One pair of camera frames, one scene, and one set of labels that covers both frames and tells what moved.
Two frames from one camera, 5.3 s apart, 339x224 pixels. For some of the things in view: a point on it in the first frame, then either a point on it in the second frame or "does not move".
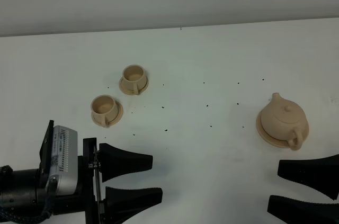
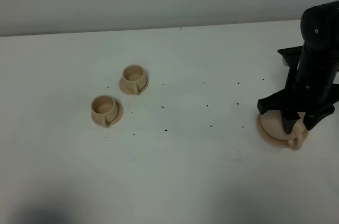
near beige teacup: [104, 109] does not move
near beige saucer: [115, 121] does not move
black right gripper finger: [292, 211] to [311, 118]
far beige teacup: [133, 78] does not move
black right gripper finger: [321, 173] to [289, 118]
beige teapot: [284, 119] does not move
